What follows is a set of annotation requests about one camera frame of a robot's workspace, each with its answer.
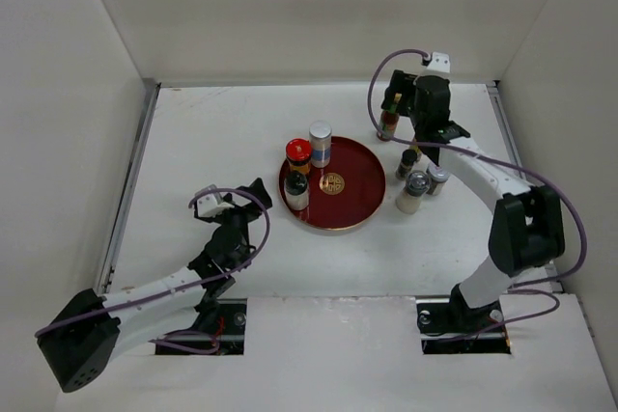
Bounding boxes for red round lacquer tray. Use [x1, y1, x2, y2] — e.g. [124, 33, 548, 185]
[290, 136, 386, 231]

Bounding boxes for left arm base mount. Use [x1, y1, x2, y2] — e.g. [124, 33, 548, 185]
[154, 299, 247, 356]

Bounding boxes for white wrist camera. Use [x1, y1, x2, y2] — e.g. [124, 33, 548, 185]
[188, 184, 234, 219]
[421, 51, 451, 78]

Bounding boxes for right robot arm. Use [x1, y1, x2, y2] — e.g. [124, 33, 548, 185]
[380, 69, 565, 331]

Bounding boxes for red-lid sauce jar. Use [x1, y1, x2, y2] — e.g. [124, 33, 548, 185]
[285, 138, 312, 176]

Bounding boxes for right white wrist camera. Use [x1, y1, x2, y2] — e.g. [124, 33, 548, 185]
[421, 51, 451, 78]

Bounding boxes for small brown-cap yellow bottle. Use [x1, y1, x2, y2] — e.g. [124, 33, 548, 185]
[409, 139, 423, 161]

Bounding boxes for silver-lid blue-band spice jar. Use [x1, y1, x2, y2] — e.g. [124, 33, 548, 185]
[309, 121, 332, 168]

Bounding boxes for clear-top white salt grinder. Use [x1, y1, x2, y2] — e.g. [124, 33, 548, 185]
[396, 170, 431, 214]

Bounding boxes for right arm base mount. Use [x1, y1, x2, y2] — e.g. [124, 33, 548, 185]
[416, 299, 511, 355]

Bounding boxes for small black-cap pepper jar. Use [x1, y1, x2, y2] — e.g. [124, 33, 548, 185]
[395, 149, 418, 180]

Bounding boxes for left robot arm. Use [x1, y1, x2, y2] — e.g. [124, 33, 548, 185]
[35, 179, 272, 394]

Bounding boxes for silver-lid brown spice jar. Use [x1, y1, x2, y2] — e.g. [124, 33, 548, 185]
[426, 162, 451, 196]

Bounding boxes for black-cap white salt grinder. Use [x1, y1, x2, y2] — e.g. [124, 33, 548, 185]
[284, 171, 309, 211]

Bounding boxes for yellow-cap chili sauce bottle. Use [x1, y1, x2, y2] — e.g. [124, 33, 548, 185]
[377, 93, 402, 141]

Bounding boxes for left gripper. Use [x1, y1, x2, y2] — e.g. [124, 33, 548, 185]
[209, 178, 269, 239]

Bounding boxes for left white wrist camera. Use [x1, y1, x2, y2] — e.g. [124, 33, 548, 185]
[188, 184, 234, 219]

